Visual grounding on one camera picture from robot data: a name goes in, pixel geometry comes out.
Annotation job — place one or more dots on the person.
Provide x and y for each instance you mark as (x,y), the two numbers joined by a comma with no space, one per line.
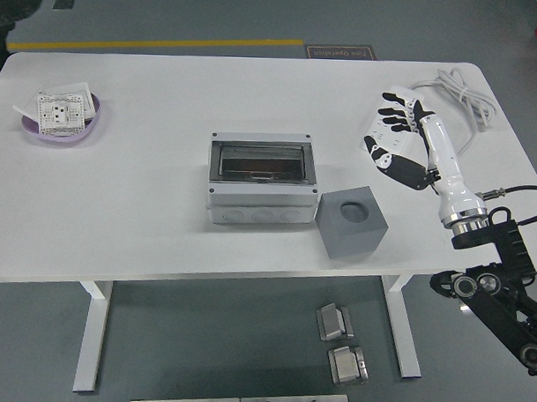
(10,7)

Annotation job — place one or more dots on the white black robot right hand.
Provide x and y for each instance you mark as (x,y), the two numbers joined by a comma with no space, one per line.
(442,163)

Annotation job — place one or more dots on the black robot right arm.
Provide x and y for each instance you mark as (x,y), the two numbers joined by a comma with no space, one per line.
(508,280)

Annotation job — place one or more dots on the white switch cover plate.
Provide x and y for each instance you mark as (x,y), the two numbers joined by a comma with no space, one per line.
(78,89)
(24,109)

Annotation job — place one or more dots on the white table leg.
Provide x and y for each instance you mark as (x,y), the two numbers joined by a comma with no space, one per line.
(89,336)
(405,338)

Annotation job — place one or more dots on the white socket module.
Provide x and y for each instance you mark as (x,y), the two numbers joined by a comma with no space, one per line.
(55,114)

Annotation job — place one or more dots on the grey electrical box with lid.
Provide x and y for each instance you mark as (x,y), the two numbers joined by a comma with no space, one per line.
(260,196)

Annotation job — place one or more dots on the grey metal block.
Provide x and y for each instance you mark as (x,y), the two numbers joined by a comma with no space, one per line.
(346,367)
(332,322)

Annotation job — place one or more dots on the grey cube with round hole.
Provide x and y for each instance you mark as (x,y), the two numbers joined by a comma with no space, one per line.
(338,230)

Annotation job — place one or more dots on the purple bowl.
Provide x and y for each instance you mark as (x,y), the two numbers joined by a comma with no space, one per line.
(54,137)

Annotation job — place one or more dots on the white power strip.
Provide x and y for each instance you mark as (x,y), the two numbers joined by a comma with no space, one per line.
(403,144)

